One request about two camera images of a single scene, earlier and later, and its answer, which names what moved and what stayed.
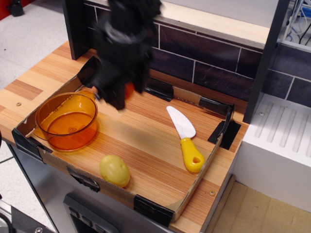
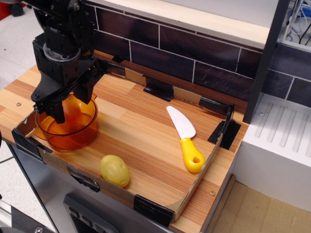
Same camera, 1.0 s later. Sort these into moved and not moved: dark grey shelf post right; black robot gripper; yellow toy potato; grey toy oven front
Moved: black robot gripper
Not moved: grey toy oven front; yellow toy potato; dark grey shelf post right
